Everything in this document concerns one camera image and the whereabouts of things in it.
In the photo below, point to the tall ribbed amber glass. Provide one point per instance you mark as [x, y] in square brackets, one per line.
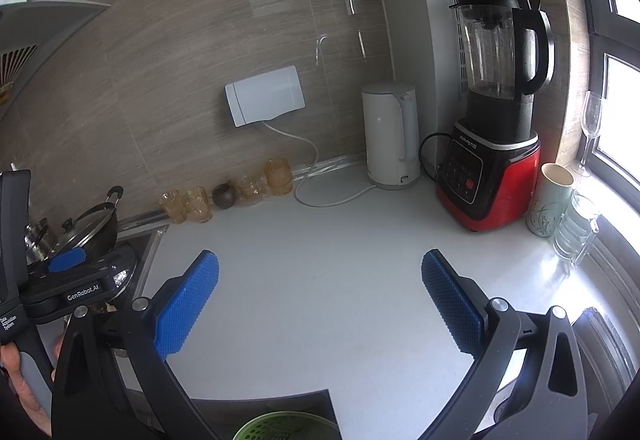
[278, 177]

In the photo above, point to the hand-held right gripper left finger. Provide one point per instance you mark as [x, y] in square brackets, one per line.
[185, 305]

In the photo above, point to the black wok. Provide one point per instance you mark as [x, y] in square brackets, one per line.
[107, 230]

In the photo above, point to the green plastic basket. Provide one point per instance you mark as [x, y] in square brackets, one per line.
[280, 427]

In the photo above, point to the steel pot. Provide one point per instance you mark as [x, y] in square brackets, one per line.
[37, 240]

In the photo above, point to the window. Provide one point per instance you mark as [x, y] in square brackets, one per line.
[620, 69]

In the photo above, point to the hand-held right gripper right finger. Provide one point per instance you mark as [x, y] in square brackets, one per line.
[452, 305]

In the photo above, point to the amber drinking glass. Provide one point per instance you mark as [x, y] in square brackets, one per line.
[199, 205]
[172, 207]

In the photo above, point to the stack of clear glass containers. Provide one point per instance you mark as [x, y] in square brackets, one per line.
[575, 230]

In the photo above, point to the white electric kettle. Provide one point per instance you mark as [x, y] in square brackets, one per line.
[387, 134]

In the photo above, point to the person's left hand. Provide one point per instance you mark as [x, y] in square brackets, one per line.
[17, 385]

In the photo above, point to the black and red blender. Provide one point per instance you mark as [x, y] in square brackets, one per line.
[480, 180]

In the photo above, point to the white wall box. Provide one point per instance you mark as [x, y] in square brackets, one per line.
[265, 94]

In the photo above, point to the steel sink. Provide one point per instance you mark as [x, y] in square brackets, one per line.
[600, 335]

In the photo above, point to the glass wok lid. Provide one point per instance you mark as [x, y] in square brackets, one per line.
[85, 225]

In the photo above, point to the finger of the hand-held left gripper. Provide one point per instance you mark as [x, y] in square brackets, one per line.
[67, 261]

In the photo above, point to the clear glass teapot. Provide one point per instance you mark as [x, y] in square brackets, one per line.
[251, 190]

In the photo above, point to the range hood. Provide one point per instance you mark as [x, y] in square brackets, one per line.
[30, 19]

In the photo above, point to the foil burner cover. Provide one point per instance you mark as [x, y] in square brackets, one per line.
[122, 277]

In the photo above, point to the clear wine glass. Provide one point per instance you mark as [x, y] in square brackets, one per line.
[592, 114]

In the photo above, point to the steel gas stove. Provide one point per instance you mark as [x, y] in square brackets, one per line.
[150, 245]

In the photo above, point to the small brown ceramic pot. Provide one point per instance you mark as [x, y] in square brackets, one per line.
[223, 196]

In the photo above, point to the pale green ceramic cup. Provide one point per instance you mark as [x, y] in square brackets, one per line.
[547, 205]

